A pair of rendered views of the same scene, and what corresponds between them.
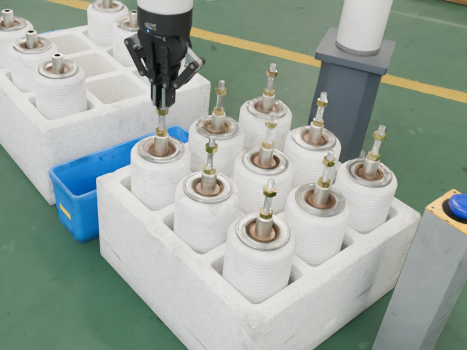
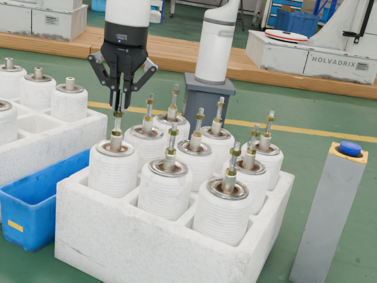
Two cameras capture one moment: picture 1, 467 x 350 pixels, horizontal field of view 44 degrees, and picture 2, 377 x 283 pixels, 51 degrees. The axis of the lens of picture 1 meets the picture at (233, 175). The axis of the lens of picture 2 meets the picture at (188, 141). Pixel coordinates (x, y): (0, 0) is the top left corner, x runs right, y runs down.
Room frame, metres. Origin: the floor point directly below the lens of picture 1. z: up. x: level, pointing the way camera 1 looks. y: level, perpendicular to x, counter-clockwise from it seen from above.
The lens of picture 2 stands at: (0.06, 0.26, 0.58)
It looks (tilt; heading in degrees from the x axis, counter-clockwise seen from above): 22 degrees down; 338
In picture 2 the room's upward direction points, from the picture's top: 9 degrees clockwise
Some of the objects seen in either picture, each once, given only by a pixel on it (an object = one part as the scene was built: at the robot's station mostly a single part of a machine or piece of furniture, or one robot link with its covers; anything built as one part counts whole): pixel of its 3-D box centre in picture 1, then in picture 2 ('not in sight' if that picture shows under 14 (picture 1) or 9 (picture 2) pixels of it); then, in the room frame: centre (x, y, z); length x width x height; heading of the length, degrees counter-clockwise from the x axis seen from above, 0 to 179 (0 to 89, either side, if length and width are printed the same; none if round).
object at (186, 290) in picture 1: (253, 235); (183, 213); (0.76, -0.05, 0.09); 0.39 x 0.39 x 0.18; 46
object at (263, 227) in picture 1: (263, 224); (228, 182); (0.60, -0.05, 0.26); 0.02 x 0.02 x 0.03
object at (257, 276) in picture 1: (255, 277); (217, 232); (0.60, -0.05, 0.16); 0.10 x 0.10 x 0.18
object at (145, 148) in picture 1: (160, 149); (115, 148); (0.76, 0.12, 0.25); 0.08 x 0.08 x 0.01
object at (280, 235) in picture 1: (263, 231); (227, 188); (0.60, -0.05, 0.25); 0.08 x 0.08 x 0.01
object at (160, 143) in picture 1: (161, 142); (115, 142); (0.76, 0.12, 0.26); 0.02 x 0.02 x 0.03
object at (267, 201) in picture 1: (267, 203); (233, 162); (0.60, -0.05, 0.30); 0.01 x 0.01 x 0.08
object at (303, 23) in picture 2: not in sight; (294, 27); (4.57, -2.79, 0.19); 0.50 x 0.41 x 0.37; 169
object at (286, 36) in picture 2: not in sight; (285, 36); (2.58, -1.39, 0.29); 0.30 x 0.30 x 0.06
